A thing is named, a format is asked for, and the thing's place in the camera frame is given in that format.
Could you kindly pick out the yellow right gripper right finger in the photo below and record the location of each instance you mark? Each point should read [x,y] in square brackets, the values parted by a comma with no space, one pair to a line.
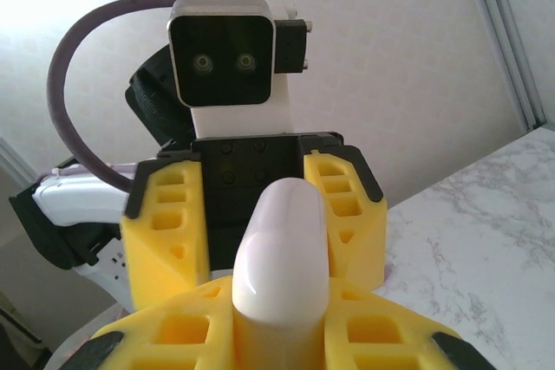
[373,335]

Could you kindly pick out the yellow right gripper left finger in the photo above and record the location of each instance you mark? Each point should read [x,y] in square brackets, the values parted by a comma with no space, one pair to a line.
[182,335]

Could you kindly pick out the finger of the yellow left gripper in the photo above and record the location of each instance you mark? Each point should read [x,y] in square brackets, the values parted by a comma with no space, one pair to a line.
[165,257]
[351,222]

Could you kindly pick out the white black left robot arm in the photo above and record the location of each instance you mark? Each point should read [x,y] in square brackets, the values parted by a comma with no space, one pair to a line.
[73,205]

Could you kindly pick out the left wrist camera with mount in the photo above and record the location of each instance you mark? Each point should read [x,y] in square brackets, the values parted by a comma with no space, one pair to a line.
[221,58]

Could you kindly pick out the aluminium frame post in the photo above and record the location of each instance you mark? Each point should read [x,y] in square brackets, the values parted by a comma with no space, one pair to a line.
[507,40]

